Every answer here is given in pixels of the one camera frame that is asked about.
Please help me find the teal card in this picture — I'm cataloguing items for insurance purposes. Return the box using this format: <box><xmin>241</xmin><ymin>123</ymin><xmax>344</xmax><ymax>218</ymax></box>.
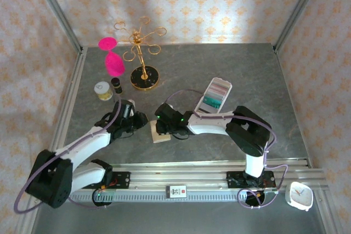
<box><xmin>203</xmin><ymin>94</ymin><xmax>225</xmax><ymax>107</ymax></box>

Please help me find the black round cable port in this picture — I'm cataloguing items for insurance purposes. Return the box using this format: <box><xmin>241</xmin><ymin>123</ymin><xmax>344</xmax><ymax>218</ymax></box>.
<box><xmin>245</xmin><ymin>190</ymin><xmax>266</xmax><ymax>208</ymax></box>
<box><xmin>92</xmin><ymin>190</ymin><xmax>114</xmax><ymax>208</ymax></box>

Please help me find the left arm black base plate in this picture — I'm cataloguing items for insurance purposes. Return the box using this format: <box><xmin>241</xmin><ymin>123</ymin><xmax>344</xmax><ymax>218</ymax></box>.
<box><xmin>81</xmin><ymin>172</ymin><xmax>131</xmax><ymax>190</ymax></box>

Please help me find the aluminium frame post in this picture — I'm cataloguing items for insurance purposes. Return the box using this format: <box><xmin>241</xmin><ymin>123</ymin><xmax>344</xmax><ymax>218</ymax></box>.
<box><xmin>273</xmin><ymin>0</ymin><xmax>327</xmax><ymax>54</ymax></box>
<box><xmin>29</xmin><ymin>0</ymin><xmax>84</xmax><ymax>54</ymax></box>

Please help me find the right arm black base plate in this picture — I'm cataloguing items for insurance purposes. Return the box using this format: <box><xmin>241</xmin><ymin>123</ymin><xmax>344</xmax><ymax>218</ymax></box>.
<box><xmin>226</xmin><ymin>170</ymin><xmax>276</xmax><ymax>190</ymax></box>

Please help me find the aluminium side rail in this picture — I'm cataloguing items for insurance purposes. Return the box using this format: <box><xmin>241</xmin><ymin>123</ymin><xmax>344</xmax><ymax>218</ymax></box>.
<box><xmin>45</xmin><ymin>47</ymin><xmax>88</xmax><ymax>169</ymax></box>

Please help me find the aluminium rail frame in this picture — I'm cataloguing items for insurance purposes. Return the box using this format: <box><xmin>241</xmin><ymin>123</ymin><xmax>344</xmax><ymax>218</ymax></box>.
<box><xmin>29</xmin><ymin>158</ymin><xmax>329</xmax><ymax>191</ymax></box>

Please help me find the stack of assorted cards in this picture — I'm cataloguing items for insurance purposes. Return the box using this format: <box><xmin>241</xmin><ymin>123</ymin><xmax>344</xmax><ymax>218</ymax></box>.
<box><xmin>207</xmin><ymin>78</ymin><xmax>230</xmax><ymax>98</ymax></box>

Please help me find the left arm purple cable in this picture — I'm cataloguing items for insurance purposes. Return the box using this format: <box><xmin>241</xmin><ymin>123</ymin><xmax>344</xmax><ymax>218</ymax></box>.
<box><xmin>13</xmin><ymin>97</ymin><xmax>123</xmax><ymax>214</ymax></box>

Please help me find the small dark bottle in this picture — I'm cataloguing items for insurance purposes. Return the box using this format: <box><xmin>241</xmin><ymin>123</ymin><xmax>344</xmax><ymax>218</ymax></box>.
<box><xmin>110</xmin><ymin>77</ymin><xmax>124</xmax><ymax>95</ymax></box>

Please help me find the jar with white lid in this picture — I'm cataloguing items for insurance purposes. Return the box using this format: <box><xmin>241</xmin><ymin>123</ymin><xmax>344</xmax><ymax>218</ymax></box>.
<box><xmin>94</xmin><ymin>81</ymin><xmax>114</xmax><ymax>102</ymax></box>

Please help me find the beige leather card holder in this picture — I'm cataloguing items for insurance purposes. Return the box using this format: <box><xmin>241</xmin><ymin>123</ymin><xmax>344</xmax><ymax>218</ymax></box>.
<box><xmin>149</xmin><ymin>120</ymin><xmax>173</xmax><ymax>144</ymax></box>

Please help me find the pink wine glass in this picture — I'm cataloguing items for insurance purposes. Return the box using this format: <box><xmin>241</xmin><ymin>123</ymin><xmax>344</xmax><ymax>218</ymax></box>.
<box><xmin>98</xmin><ymin>37</ymin><xmax>126</xmax><ymax>77</ymax></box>

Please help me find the white square clock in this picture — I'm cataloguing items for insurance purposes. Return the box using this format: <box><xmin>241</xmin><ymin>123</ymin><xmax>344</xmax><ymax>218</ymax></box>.
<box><xmin>285</xmin><ymin>181</ymin><xmax>314</xmax><ymax>212</ymax></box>

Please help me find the white perforated plastic basket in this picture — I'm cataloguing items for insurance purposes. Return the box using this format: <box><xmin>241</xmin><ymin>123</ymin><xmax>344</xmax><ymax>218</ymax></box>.
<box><xmin>194</xmin><ymin>77</ymin><xmax>233</xmax><ymax>114</ymax></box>

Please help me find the white label tag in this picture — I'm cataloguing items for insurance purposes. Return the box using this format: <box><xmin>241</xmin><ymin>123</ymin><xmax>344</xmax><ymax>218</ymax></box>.
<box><xmin>166</xmin><ymin>185</ymin><xmax>188</xmax><ymax>199</ymax></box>

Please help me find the gold wine glass rack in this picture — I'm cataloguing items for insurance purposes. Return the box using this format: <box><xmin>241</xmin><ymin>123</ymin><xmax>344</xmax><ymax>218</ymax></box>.
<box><xmin>114</xmin><ymin>16</ymin><xmax>167</xmax><ymax>91</ymax></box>

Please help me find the grey slotted cable tray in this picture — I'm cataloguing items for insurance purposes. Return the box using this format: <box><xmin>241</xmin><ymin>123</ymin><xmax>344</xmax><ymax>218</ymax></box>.
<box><xmin>68</xmin><ymin>191</ymin><xmax>278</xmax><ymax>202</ymax></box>

